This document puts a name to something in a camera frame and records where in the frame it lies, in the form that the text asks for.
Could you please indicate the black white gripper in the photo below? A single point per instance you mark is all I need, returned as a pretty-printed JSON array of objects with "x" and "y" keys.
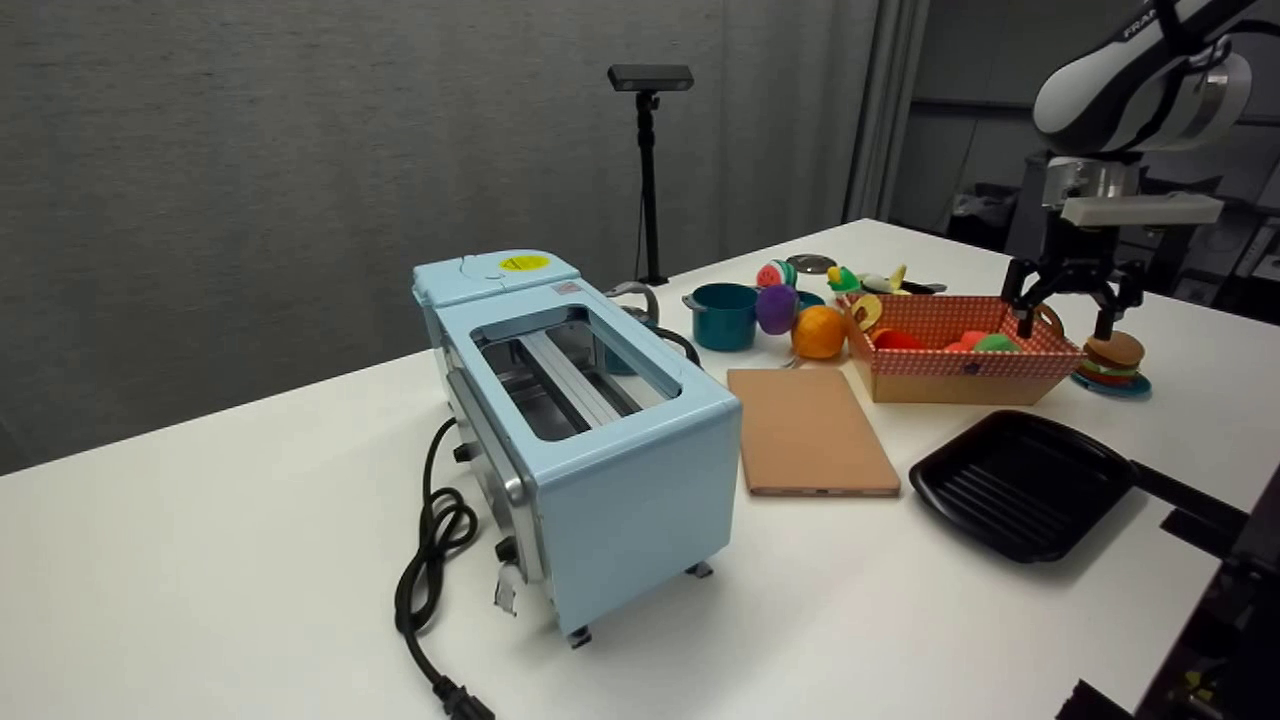
[{"x": 1076, "y": 263}]

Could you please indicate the green pear plush toy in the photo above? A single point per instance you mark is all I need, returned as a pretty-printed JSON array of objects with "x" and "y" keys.
[{"x": 995, "y": 345}]

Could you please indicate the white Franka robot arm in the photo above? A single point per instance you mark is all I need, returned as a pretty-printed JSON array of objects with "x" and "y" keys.
[{"x": 1134, "y": 82}]

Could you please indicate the burger plush toy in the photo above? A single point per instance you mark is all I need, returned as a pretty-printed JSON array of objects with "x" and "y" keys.
[{"x": 1112, "y": 359}]

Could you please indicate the small orange toy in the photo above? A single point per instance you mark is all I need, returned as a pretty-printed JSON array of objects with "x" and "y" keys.
[{"x": 963, "y": 342}]

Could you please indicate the red toy vegetable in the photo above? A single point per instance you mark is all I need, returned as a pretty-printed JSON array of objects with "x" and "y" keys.
[{"x": 903, "y": 342}]

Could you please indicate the black oven tray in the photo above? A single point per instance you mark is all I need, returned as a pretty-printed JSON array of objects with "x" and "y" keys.
[{"x": 1021, "y": 487}]

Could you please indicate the yellow toy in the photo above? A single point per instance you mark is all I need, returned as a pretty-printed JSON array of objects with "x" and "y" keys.
[{"x": 885, "y": 280}]

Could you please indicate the green white toy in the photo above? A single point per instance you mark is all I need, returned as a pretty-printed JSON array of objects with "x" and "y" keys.
[{"x": 847, "y": 280}]

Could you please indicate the orange fruit toy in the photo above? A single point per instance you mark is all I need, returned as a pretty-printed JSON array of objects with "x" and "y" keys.
[{"x": 819, "y": 333}]

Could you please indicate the purple toy vegetable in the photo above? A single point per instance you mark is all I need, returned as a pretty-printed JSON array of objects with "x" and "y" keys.
[{"x": 777, "y": 309}]

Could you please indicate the pink green toy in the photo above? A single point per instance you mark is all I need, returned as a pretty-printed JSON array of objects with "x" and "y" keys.
[{"x": 775, "y": 276}]

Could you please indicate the teal toy pot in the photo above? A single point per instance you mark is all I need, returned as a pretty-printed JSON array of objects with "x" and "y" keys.
[{"x": 721, "y": 322}]

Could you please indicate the light blue toaster oven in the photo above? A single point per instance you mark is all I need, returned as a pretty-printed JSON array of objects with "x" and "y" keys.
[{"x": 612, "y": 492}]

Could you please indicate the teal round plate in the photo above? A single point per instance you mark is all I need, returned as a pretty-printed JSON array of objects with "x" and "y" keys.
[{"x": 1134, "y": 390}]

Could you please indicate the red patterned cardboard basket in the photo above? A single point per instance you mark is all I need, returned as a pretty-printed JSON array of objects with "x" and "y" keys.
[{"x": 966, "y": 378}]

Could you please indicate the black office chair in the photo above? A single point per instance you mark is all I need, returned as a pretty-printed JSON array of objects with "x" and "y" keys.
[{"x": 1186, "y": 263}]

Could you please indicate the long black tape strip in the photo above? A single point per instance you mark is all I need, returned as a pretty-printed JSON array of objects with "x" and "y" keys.
[{"x": 1186, "y": 490}]

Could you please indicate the short black tape strip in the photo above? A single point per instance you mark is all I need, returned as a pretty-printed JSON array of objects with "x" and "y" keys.
[
  {"x": 1202, "y": 528},
  {"x": 1090, "y": 703}
]

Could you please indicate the tan wooden cutting board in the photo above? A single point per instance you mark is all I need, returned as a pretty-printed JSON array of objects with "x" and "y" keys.
[{"x": 809, "y": 434}]

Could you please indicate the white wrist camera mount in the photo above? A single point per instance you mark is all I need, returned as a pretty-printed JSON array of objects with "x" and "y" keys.
[{"x": 1141, "y": 210}]

